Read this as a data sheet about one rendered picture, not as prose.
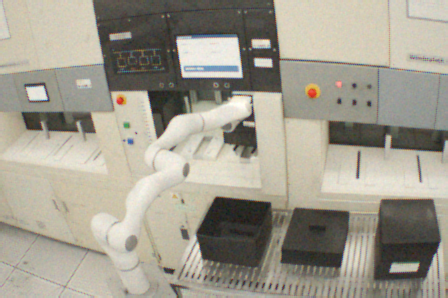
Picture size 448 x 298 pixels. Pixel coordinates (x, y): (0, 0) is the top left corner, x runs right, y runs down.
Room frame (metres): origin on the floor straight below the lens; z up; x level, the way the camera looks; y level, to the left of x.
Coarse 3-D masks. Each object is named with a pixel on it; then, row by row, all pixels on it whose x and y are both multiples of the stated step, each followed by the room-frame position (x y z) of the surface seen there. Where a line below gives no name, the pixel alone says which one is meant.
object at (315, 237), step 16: (304, 208) 1.54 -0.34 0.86; (288, 224) 1.45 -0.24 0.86; (304, 224) 1.42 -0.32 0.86; (320, 224) 1.37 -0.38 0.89; (336, 224) 1.38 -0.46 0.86; (288, 240) 1.34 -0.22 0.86; (304, 240) 1.32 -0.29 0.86; (320, 240) 1.30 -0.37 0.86; (336, 240) 1.28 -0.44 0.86; (288, 256) 1.28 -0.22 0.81; (304, 256) 1.26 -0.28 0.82; (320, 256) 1.23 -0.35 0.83; (336, 256) 1.20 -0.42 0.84
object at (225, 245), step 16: (224, 208) 1.63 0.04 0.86; (240, 208) 1.60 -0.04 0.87; (256, 208) 1.57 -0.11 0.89; (208, 224) 1.52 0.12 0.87; (224, 224) 1.62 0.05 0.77; (240, 224) 1.60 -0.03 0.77; (256, 224) 1.57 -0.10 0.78; (208, 240) 1.37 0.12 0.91; (224, 240) 1.34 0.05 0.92; (240, 240) 1.49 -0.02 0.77; (256, 240) 1.31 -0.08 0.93; (208, 256) 1.38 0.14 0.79; (224, 256) 1.35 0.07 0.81; (240, 256) 1.32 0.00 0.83; (256, 256) 1.30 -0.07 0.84
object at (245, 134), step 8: (248, 120) 1.98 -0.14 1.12; (240, 128) 2.00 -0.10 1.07; (248, 128) 1.98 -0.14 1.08; (224, 136) 2.04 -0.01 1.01; (232, 136) 2.02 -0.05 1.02; (240, 136) 2.00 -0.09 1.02; (248, 136) 1.98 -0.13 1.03; (256, 136) 1.96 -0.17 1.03; (240, 144) 1.99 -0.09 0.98; (248, 144) 1.97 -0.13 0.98; (256, 144) 1.95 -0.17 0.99
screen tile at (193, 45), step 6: (180, 42) 1.84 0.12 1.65; (186, 42) 1.83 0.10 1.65; (192, 42) 1.82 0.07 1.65; (198, 42) 1.81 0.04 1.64; (204, 42) 1.80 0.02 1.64; (180, 48) 1.84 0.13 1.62; (186, 48) 1.83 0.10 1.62; (192, 48) 1.82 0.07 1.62; (198, 48) 1.81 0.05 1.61; (204, 48) 1.80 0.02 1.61; (186, 54) 1.84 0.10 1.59; (192, 54) 1.83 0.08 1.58; (198, 54) 1.82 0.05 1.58; (204, 54) 1.81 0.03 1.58; (186, 60) 1.84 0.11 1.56; (192, 60) 1.83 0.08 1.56; (198, 60) 1.82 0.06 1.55; (204, 60) 1.81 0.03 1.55
